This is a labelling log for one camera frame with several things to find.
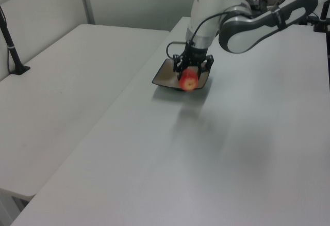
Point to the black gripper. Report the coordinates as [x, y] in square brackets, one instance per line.
[194, 55]

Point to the red apple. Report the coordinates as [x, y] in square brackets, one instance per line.
[189, 81]

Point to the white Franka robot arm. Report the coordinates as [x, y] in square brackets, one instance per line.
[206, 12]

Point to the square brown ceramic plate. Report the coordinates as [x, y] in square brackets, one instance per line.
[165, 75]

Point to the white side table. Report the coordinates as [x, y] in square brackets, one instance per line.
[64, 81]

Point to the black clamp stand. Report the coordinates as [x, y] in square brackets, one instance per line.
[322, 22]

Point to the black pole with base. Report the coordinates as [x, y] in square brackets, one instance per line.
[10, 48]

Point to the grey partition frame post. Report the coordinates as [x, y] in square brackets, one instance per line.
[89, 1]

